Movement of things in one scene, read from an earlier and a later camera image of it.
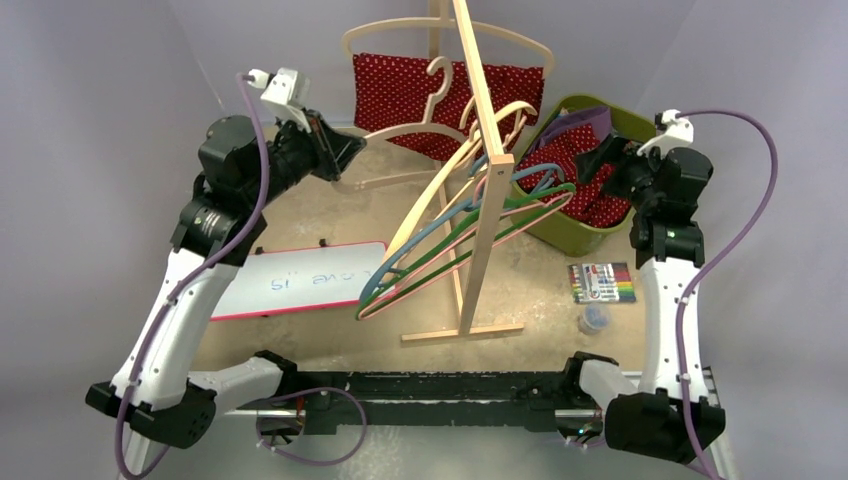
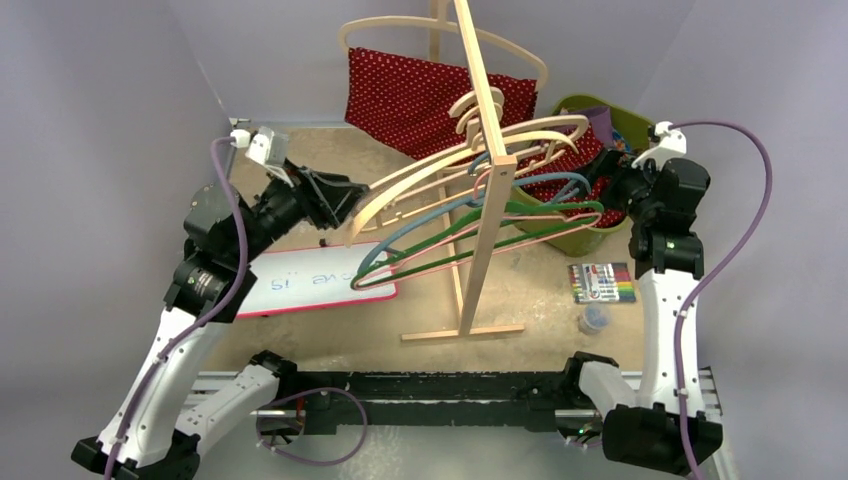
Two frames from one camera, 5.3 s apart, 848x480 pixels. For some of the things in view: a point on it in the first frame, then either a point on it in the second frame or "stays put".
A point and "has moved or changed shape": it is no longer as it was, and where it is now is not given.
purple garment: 596,117 stays put
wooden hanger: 514,106 → 464,190
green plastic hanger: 567,189 → 514,208
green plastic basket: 549,224 stays put
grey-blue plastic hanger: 435,223 → 478,201
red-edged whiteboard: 283,280 stays put
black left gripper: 333,149 → 326,198
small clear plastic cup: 595,317 stays put
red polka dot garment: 552,172 stays put
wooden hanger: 548,56 has moved or changed shape
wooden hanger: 424,124 → 529,132
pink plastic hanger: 565,197 → 363,284
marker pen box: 608,282 stays put
